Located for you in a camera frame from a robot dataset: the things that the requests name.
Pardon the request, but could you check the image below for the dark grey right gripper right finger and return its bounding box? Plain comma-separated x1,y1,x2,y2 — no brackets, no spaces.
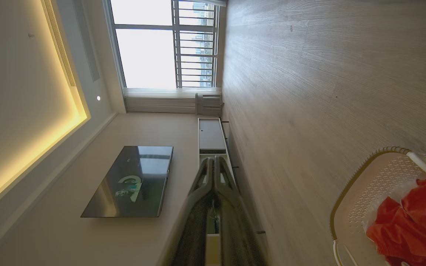
215,156,270,266

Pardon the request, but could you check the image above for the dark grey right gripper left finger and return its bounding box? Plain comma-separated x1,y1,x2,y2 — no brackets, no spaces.
160,157,216,266

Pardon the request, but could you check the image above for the red cloth garment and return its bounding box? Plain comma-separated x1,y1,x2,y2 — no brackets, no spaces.
366,176,426,266

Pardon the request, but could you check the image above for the black flat screen television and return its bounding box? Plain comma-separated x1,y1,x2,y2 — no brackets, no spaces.
81,146,174,218

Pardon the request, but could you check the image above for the white low TV cabinet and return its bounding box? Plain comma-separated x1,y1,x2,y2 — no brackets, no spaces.
197,117,266,235

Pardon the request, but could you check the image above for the white sheer curtain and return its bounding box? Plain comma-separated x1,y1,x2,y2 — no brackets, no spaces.
123,87,222,115

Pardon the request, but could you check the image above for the white perforated laundry basket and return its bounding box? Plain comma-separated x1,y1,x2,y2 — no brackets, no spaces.
329,146,426,266

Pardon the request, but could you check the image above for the large window with railing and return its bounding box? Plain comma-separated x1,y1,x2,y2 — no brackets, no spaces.
103,0,227,89

